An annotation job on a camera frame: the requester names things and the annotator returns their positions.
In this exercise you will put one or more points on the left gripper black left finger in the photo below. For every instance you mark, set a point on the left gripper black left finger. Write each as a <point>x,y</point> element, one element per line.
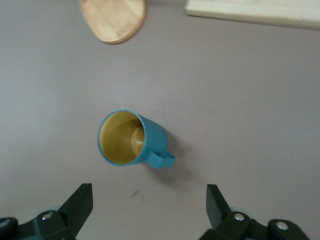
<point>62,222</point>

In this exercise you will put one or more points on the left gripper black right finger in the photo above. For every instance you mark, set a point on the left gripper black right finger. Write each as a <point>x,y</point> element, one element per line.
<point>232,225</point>

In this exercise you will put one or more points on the teal cup yellow inside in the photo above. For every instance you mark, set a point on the teal cup yellow inside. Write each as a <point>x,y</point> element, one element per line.
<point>155,135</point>

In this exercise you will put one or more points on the wooden cup rack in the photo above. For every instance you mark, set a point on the wooden cup rack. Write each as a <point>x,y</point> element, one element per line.
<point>112,20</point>

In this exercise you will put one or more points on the table cover sheet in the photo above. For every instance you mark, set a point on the table cover sheet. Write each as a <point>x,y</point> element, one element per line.
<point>225,100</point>

